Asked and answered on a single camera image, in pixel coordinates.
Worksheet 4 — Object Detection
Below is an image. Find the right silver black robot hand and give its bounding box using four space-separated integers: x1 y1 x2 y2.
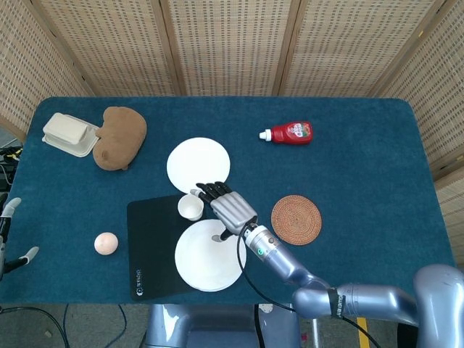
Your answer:
190 181 259 243

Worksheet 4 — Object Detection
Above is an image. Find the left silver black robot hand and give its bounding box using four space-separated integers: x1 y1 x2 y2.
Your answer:
0 197 40 280

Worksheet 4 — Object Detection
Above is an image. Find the small white paper cup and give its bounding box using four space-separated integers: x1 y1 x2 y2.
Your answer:
177 194 204 222

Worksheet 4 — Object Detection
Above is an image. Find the brown round woven coaster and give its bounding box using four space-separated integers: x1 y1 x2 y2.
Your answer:
270 194 323 247

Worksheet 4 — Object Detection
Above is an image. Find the large white paper plate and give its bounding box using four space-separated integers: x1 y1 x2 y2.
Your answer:
174 218 248 293

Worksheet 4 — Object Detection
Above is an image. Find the small white paper plate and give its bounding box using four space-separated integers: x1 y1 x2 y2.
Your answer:
166 136 231 196

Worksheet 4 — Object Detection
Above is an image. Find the black floor equipment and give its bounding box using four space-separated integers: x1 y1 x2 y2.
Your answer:
0 144 25 193

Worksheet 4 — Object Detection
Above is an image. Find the black mouse pad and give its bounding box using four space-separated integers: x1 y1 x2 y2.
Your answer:
126 194 218 302

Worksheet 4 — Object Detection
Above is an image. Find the red ketchup squeeze bottle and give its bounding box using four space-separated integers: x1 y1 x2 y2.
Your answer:
258 120 314 146

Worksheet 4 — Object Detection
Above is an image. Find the pale pink egg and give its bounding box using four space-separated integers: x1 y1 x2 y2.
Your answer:
94 231 120 257

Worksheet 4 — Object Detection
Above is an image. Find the blue-grey robot torso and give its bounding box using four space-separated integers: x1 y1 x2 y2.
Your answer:
144 303 302 348

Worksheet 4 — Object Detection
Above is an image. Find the dark blue table cloth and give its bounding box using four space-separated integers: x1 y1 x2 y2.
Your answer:
6 96 457 305

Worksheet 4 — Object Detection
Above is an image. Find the brown capybara plush toy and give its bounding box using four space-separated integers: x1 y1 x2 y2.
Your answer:
92 106 148 172

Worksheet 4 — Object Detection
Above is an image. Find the beige clamshell takeout box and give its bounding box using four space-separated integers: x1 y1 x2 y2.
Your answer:
41 112 101 159

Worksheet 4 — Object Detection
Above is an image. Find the woven bamboo folding screen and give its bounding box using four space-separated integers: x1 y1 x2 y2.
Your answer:
0 0 464 265

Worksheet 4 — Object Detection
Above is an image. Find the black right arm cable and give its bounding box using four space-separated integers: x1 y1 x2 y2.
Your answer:
236 228 381 348

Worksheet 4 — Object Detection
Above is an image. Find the black floor cable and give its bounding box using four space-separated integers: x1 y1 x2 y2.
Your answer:
0 306 72 348

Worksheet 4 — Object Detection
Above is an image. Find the blue floor cable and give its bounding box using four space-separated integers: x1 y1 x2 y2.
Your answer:
63 304 128 348

